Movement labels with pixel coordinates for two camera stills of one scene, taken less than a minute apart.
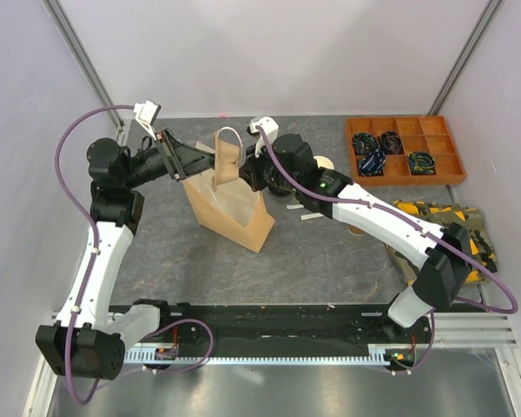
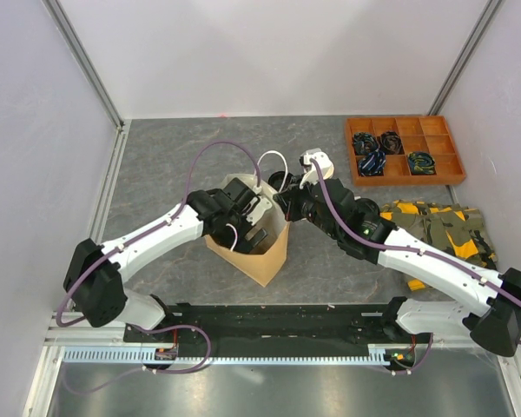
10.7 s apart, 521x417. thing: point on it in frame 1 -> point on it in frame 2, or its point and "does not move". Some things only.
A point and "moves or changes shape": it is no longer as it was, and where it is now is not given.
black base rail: x=275 y=328 does not move
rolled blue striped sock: x=372 y=164 does not move
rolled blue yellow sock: x=421 y=162 does not move
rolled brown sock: x=390 y=142 does not move
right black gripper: x=249 y=171 -> x=288 y=201
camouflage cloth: x=437 y=216 does not move
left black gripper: x=178 y=155 -> x=239 y=242
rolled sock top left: x=364 y=142 does not move
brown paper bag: x=231 y=209 moves or changes shape
